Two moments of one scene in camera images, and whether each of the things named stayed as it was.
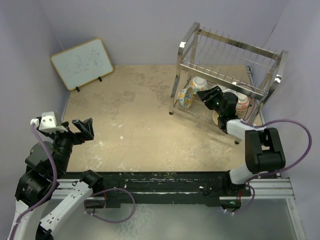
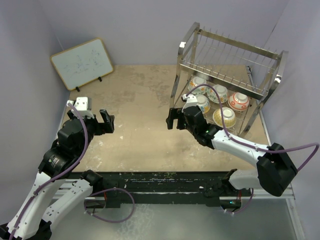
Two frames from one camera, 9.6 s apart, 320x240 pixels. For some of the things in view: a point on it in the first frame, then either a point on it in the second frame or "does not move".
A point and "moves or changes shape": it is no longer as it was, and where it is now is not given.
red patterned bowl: x=243 y=103 does not move
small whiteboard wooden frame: x=83 y=63 does not move
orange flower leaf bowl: x=198 y=83 does not move
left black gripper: x=81 y=125 to x=101 y=127
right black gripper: x=206 y=95 to x=174 y=114
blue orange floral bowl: x=185 y=97 moves or changes shape
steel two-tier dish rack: x=221 y=81 does not move
